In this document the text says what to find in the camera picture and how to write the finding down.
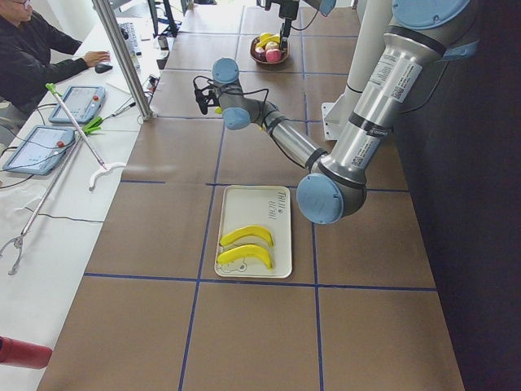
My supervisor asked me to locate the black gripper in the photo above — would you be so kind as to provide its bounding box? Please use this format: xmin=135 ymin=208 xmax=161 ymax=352
xmin=192 ymin=75 xmax=222 ymax=115
xmin=277 ymin=0 xmax=300 ymax=51

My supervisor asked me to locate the yellow banana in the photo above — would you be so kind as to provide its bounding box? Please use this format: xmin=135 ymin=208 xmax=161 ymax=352
xmin=214 ymin=107 xmax=263 ymax=130
xmin=256 ymin=33 xmax=281 ymax=47
xmin=217 ymin=244 xmax=274 ymax=270
xmin=219 ymin=225 xmax=274 ymax=247

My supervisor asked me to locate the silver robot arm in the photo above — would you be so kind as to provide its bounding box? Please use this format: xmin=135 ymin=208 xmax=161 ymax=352
xmin=195 ymin=1 xmax=481 ymax=224
xmin=256 ymin=0 xmax=336 ymax=51

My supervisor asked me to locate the brown wicker basket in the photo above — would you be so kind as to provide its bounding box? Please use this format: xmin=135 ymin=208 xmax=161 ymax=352
xmin=249 ymin=33 xmax=290 ymax=65

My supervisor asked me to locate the pale green apple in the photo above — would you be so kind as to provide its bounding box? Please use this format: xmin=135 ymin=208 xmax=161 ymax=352
xmin=264 ymin=42 xmax=278 ymax=51

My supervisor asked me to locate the pink red apple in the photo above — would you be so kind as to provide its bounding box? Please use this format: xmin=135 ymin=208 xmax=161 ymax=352
xmin=265 ymin=49 xmax=282 ymax=64

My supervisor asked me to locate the keyboard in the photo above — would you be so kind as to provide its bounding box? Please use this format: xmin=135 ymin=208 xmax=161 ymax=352
xmin=118 ymin=22 xmax=142 ymax=56

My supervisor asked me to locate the black computer mouse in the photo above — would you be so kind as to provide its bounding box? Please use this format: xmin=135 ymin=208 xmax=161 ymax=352
xmin=94 ymin=63 xmax=112 ymax=74

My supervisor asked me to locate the far teach pendant tablet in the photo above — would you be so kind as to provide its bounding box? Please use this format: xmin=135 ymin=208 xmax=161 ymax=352
xmin=49 ymin=86 xmax=106 ymax=125

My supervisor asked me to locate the teach pendant tablet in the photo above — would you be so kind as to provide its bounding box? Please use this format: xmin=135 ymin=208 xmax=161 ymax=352
xmin=2 ymin=125 xmax=76 ymax=175
xmin=49 ymin=86 xmax=106 ymax=125

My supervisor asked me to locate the white rectangular tray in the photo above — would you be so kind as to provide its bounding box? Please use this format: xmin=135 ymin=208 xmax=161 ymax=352
xmin=214 ymin=185 xmax=292 ymax=279

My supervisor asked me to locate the near teach pendant tablet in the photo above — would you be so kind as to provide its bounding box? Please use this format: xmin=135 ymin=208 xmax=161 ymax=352
xmin=2 ymin=125 xmax=76 ymax=175

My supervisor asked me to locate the person in black sweater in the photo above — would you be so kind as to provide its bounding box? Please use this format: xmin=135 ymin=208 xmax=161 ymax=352
xmin=1 ymin=1 xmax=110 ymax=113

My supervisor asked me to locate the silver reacher grabber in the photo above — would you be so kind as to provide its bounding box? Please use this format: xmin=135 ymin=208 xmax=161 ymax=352
xmin=1 ymin=130 xmax=85 ymax=276

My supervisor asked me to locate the red bottle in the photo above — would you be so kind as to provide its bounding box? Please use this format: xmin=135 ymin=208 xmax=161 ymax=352
xmin=0 ymin=336 xmax=53 ymax=369

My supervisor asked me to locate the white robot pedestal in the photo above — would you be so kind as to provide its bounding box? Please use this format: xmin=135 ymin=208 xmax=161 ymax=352
xmin=322 ymin=0 xmax=392 ymax=141

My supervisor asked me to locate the green handled reacher grabber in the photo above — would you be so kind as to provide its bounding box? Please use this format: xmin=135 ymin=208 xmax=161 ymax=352
xmin=46 ymin=83 xmax=126 ymax=191

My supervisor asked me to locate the aluminium frame post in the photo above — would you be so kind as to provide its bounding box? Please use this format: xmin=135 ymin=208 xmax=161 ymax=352
xmin=92 ymin=0 xmax=153 ymax=121

